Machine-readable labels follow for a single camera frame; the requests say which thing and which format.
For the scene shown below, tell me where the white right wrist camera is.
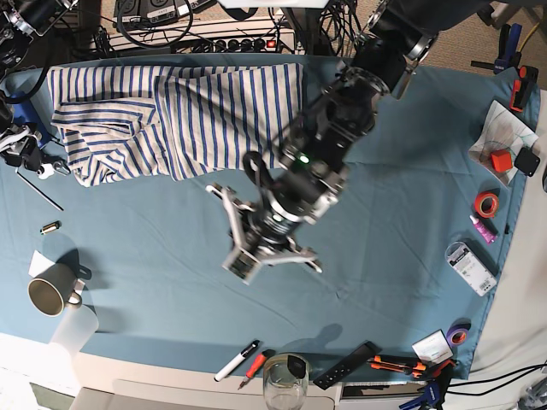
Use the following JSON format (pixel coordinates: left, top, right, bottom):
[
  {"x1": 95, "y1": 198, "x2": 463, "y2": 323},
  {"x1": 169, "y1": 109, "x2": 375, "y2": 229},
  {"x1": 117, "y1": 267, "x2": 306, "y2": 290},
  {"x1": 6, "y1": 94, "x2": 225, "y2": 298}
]
[{"x1": 1, "y1": 126, "x2": 42, "y2": 152}]

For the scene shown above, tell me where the orange black utility knife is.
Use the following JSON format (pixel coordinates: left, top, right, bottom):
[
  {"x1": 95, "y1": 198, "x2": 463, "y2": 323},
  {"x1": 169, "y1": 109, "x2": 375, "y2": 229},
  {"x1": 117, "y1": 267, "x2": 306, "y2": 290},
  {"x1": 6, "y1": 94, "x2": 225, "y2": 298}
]
[{"x1": 368, "y1": 355, "x2": 427, "y2": 378}]

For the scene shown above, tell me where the black allen key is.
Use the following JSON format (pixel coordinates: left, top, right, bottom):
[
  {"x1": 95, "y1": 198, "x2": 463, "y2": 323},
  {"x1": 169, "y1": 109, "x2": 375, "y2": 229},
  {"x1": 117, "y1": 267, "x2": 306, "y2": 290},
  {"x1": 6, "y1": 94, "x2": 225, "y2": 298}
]
[{"x1": 15, "y1": 167, "x2": 64, "y2": 212}]

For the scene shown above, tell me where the white card box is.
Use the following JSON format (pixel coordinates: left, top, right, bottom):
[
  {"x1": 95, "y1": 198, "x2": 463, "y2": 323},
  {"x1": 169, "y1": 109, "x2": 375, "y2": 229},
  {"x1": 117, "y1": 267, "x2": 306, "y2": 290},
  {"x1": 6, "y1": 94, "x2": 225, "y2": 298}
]
[{"x1": 412, "y1": 330, "x2": 453, "y2": 365}]

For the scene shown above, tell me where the white metal small part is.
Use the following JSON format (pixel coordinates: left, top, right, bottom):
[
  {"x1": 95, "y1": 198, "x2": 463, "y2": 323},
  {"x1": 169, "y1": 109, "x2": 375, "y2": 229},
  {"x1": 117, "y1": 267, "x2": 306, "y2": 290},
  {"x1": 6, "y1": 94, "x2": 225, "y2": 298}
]
[{"x1": 36, "y1": 156, "x2": 71, "y2": 180}]

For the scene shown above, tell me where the black remote control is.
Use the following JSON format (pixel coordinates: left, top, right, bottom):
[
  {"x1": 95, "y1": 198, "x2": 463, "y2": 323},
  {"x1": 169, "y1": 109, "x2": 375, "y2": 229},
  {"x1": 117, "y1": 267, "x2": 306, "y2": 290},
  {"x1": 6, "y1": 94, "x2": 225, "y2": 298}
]
[{"x1": 313, "y1": 342, "x2": 381, "y2": 390}]

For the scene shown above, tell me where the black orange clamp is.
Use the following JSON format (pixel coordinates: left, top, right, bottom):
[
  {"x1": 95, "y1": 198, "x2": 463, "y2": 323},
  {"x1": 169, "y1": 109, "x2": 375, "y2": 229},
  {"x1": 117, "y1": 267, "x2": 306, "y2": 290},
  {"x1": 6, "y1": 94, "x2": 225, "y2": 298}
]
[{"x1": 509, "y1": 66, "x2": 538, "y2": 113}]

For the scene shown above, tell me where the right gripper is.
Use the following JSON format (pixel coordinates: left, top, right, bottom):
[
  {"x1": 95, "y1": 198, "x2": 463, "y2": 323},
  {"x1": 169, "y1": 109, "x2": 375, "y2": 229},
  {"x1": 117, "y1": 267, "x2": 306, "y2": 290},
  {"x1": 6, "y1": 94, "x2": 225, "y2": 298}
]
[{"x1": 1, "y1": 124, "x2": 42, "y2": 171}]

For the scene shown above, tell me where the white black marker pen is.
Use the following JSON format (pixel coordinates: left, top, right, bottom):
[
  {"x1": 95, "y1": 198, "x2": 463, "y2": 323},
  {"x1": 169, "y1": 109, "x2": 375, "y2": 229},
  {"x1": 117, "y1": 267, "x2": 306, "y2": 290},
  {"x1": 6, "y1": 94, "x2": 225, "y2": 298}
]
[{"x1": 214, "y1": 339, "x2": 261, "y2": 382}]

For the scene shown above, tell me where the teal table cloth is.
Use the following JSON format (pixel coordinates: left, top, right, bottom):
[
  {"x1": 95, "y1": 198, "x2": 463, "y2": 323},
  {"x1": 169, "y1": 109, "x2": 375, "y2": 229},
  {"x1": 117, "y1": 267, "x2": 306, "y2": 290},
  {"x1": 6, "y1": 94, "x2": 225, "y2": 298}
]
[{"x1": 1, "y1": 67, "x2": 526, "y2": 375}]

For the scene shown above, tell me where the clear plastic screw box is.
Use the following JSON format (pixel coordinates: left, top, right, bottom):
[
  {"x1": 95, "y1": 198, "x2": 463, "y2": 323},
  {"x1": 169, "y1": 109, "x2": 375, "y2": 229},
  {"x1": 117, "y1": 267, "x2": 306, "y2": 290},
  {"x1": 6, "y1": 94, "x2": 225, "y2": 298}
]
[{"x1": 444, "y1": 241, "x2": 497, "y2": 296}]

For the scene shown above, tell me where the blue black spring clamp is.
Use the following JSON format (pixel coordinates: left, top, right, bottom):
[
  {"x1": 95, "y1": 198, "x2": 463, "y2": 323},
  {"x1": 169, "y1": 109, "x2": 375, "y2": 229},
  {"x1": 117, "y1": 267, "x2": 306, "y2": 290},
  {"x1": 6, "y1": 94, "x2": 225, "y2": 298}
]
[{"x1": 398, "y1": 360, "x2": 457, "y2": 410}]

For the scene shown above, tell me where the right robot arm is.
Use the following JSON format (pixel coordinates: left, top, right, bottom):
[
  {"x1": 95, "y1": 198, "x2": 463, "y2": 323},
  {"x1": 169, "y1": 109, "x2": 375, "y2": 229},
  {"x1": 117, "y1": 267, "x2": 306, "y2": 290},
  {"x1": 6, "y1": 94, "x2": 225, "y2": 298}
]
[{"x1": 1, "y1": 0, "x2": 78, "y2": 173}]

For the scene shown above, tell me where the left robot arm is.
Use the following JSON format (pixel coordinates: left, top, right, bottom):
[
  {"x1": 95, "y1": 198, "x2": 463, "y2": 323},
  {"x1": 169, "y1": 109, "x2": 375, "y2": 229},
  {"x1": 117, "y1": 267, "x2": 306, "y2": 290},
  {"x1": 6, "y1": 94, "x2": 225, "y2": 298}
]
[{"x1": 208, "y1": 1, "x2": 482, "y2": 280}]

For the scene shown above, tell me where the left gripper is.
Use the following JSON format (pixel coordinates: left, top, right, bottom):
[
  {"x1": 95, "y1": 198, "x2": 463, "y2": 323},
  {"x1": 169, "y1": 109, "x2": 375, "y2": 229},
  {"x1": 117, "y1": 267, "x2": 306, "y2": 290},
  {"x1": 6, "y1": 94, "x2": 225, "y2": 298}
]
[{"x1": 205, "y1": 183, "x2": 323, "y2": 273}]

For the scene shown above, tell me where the red cube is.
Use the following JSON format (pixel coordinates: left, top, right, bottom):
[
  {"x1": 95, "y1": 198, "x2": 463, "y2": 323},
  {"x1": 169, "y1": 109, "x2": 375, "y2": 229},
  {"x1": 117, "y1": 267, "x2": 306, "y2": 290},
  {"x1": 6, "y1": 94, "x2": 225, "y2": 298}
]
[{"x1": 490, "y1": 149, "x2": 513, "y2": 173}]

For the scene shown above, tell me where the red handled screwdriver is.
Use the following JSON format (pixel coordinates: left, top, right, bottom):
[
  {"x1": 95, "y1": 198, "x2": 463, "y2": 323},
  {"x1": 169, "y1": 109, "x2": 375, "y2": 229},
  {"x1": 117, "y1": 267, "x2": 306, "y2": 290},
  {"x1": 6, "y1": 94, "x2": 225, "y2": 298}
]
[{"x1": 238, "y1": 349, "x2": 275, "y2": 390}]

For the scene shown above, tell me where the translucent plastic cup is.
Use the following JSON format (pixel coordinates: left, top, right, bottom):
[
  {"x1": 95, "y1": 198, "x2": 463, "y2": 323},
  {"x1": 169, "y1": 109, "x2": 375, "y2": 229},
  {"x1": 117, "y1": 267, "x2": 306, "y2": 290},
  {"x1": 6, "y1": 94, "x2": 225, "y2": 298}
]
[{"x1": 50, "y1": 305, "x2": 99, "y2": 357}]

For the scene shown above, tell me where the pink glue tube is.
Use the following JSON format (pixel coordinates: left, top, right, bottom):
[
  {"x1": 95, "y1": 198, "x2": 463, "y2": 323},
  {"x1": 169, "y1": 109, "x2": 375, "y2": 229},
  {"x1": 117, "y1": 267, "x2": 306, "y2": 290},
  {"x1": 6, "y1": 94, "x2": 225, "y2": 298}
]
[{"x1": 469, "y1": 215, "x2": 497, "y2": 244}]

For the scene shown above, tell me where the small brass cylinder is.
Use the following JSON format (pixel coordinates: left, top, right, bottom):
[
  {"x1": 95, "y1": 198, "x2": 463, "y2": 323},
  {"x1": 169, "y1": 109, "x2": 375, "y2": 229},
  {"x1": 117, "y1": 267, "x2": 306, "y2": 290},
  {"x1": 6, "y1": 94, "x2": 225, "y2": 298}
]
[{"x1": 39, "y1": 221, "x2": 62, "y2": 235}]

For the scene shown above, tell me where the grey ceramic mug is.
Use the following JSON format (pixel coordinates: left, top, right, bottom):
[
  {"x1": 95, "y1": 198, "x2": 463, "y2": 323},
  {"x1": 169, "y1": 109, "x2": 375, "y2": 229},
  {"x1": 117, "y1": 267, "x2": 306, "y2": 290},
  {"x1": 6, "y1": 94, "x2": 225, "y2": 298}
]
[{"x1": 27, "y1": 263, "x2": 82, "y2": 317}]

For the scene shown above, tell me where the red tape roll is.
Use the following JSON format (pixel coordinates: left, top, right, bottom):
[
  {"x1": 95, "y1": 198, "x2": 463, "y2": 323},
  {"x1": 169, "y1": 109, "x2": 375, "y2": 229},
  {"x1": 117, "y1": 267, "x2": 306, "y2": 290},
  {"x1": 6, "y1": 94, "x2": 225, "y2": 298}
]
[{"x1": 474, "y1": 191, "x2": 499, "y2": 219}]

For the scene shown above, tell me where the blue device with black knob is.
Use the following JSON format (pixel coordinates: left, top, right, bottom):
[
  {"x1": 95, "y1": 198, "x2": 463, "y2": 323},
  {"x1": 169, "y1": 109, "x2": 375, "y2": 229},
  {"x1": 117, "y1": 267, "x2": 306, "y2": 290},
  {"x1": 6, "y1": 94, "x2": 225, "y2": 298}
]
[{"x1": 10, "y1": 99, "x2": 51, "y2": 149}]

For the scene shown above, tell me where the blue white striped T-shirt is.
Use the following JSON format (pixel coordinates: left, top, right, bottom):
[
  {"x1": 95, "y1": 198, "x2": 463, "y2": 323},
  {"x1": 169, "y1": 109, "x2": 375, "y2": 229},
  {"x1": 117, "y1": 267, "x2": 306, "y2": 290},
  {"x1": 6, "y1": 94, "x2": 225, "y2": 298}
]
[{"x1": 47, "y1": 63, "x2": 304, "y2": 187}]

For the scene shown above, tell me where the white printed paper sheet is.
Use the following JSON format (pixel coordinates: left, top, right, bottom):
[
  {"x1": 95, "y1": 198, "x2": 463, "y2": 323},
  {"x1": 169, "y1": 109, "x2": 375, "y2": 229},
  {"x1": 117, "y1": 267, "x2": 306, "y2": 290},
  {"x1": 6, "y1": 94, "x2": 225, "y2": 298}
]
[{"x1": 468, "y1": 101, "x2": 538, "y2": 187}]

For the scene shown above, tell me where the clear drinking glass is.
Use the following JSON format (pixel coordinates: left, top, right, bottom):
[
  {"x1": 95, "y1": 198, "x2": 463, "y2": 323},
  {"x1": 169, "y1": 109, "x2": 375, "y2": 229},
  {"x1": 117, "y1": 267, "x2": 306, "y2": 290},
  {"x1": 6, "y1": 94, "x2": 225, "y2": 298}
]
[{"x1": 262, "y1": 353, "x2": 309, "y2": 410}]

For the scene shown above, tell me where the purple tape roll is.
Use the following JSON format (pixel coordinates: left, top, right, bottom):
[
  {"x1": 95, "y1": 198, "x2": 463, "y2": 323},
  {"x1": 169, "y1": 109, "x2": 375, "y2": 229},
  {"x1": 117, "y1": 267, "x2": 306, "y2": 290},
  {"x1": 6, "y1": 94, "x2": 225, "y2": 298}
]
[{"x1": 446, "y1": 323, "x2": 471, "y2": 348}]

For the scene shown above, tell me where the white paper note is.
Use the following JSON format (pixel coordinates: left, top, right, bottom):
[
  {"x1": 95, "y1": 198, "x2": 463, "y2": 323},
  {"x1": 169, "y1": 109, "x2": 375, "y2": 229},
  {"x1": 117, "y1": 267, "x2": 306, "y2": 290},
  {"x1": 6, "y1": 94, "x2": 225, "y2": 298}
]
[{"x1": 28, "y1": 250, "x2": 55, "y2": 278}]

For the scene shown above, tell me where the blue black bar clamp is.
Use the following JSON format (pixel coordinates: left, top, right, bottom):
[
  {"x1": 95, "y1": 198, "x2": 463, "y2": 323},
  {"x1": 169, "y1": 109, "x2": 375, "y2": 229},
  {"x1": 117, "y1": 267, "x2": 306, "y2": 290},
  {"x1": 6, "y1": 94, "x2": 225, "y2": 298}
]
[{"x1": 470, "y1": 23, "x2": 522, "y2": 74}]

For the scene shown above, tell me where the black square mount plate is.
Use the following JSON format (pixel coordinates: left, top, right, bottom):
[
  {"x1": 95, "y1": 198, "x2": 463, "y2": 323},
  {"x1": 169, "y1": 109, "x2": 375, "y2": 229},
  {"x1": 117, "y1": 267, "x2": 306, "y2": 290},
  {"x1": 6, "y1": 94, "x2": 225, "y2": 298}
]
[{"x1": 515, "y1": 147, "x2": 540, "y2": 177}]

